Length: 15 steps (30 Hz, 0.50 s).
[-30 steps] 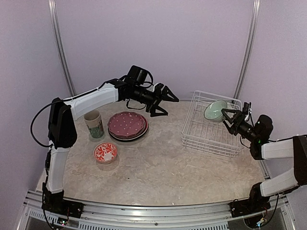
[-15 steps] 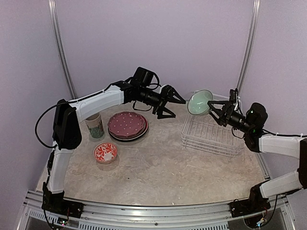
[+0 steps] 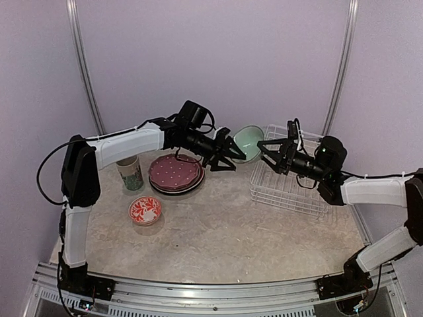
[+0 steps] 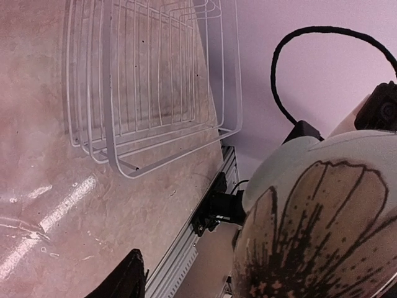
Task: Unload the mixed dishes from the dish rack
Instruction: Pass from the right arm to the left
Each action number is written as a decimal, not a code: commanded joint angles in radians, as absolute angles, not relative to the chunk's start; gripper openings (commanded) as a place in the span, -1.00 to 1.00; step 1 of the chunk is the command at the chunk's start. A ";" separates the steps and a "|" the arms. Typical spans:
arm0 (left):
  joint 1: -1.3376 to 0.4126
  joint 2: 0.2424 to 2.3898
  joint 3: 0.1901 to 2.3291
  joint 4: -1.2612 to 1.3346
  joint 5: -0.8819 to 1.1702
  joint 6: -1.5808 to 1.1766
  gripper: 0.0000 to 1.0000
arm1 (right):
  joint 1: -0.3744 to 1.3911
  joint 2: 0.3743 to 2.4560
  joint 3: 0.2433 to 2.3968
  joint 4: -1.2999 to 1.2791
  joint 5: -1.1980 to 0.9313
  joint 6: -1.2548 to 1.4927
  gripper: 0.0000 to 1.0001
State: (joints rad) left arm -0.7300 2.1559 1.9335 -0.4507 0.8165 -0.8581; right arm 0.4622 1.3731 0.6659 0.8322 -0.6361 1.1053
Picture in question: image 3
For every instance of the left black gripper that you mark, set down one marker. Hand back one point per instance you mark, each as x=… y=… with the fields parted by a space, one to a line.
x=218 y=154

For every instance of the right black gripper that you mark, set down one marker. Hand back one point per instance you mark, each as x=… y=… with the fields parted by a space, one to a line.
x=287 y=148

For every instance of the light green bowl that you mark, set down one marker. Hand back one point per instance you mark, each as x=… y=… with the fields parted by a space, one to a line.
x=246 y=139

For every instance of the light blue flower plate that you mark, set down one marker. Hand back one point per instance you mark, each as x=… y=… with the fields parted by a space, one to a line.
x=177 y=188

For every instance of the red polka dot plate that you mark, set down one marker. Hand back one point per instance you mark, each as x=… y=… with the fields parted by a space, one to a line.
x=173 y=159

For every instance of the black striped rim plate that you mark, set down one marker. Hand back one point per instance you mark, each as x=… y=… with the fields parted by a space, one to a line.
x=182 y=192

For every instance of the red white small bowl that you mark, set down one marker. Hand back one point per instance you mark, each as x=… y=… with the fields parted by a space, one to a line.
x=145 y=211

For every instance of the teal floral cup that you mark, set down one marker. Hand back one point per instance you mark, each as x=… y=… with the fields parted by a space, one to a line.
x=130 y=172

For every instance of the red teal floral plate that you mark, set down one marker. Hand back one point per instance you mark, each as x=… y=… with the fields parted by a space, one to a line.
x=175 y=178

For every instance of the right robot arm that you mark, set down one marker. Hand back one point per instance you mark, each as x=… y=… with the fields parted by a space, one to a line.
x=339 y=188

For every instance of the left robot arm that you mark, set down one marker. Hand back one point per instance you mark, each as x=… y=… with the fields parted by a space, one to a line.
x=80 y=184

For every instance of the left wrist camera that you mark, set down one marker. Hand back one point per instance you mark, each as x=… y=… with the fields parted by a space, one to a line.
x=221 y=133

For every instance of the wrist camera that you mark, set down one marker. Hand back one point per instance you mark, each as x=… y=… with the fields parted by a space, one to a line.
x=294 y=132
x=221 y=133

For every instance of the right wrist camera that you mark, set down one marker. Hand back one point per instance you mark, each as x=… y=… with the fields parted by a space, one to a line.
x=294 y=132

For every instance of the white wire dish rack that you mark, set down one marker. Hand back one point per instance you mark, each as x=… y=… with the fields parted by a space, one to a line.
x=286 y=192

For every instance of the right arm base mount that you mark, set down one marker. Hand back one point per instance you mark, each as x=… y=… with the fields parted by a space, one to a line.
x=352 y=280

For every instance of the aluminium front rail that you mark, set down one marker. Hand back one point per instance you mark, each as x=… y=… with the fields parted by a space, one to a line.
x=143 y=297

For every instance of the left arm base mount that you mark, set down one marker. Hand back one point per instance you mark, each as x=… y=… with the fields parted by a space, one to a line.
x=76 y=280

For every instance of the left aluminium post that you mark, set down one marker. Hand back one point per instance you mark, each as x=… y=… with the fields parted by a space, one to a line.
x=73 y=16

